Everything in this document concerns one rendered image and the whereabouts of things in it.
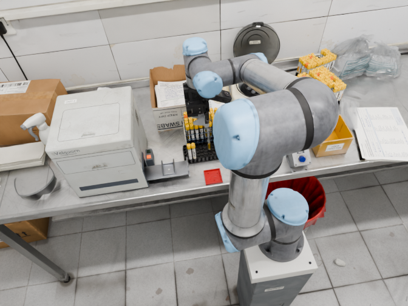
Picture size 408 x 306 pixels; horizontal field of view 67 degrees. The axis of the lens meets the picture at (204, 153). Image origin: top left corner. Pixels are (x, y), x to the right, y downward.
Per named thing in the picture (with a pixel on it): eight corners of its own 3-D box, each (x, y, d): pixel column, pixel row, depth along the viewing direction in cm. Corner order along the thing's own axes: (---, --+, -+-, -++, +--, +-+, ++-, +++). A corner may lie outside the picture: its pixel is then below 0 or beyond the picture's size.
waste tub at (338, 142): (315, 158, 127) (321, 142, 119) (304, 134, 135) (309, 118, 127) (346, 153, 127) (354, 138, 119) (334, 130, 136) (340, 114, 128)
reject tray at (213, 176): (206, 185, 121) (206, 184, 121) (203, 171, 126) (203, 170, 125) (222, 182, 122) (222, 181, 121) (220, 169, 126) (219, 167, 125)
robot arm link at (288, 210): (311, 236, 92) (320, 212, 82) (269, 249, 90) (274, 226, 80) (292, 204, 100) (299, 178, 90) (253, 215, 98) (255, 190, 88)
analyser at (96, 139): (78, 198, 121) (42, 151, 97) (84, 146, 138) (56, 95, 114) (155, 186, 122) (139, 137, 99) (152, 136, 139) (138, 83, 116)
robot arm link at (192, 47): (185, 53, 87) (178, 37, 92) (188, 84, 95) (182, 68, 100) (211, 47, 88) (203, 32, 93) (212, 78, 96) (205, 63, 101)
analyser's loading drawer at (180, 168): (139, 184, 121) (136, 176, 117) (138, 170, 125) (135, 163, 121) (190, 176, 122) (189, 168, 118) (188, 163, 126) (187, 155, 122)
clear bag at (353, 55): (333, 85, 154) (344, 53, 139) (312, 67, 164) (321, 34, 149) (374, 71, 159) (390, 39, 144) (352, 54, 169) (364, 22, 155)
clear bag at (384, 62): (358, 75, 157) (368, 52, 147) (358, 56, 167) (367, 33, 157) (401, 81, 153) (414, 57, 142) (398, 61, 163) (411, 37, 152)
